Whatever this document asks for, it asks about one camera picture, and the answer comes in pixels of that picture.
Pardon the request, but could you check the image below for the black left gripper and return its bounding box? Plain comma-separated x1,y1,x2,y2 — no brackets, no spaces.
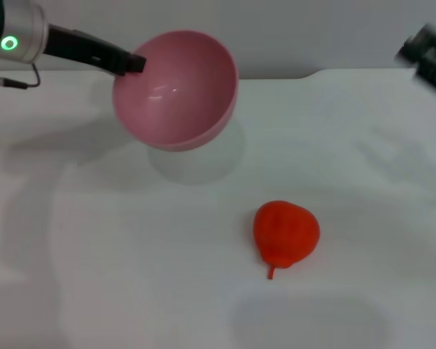
42,23,148,76

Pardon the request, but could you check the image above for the pink plastic bowl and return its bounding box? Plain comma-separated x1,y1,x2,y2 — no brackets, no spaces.
112,30,240,153

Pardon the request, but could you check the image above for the orange toy fruit with stem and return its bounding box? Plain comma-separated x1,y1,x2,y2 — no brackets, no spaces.
253,200,320,281

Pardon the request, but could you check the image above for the gripper cable with plug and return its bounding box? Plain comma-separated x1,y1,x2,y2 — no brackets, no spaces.
0,60,41,90

